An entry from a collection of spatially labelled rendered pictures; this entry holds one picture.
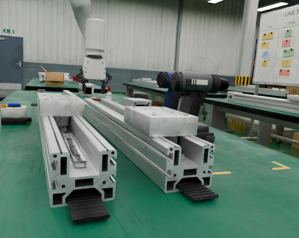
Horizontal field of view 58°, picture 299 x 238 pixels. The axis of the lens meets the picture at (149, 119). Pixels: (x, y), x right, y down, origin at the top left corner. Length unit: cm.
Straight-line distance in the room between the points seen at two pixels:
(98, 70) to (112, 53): 1117
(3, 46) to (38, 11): 194
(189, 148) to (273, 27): 380
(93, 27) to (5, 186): 87
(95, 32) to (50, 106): 60
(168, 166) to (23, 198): 24
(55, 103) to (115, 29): 1187
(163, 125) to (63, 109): 30
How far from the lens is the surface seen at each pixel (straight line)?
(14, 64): 1216
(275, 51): 415
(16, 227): 41
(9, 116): 106
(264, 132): 327
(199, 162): 52
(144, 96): 613
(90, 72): 126
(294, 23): 402
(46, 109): 73
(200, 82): 79
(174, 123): 55
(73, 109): 73
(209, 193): 50
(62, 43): 1217
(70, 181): 44
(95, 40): 125
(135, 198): 47
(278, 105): 225
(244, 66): 900
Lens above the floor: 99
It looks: 9 degrees down
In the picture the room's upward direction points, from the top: 4 degrees clockwise
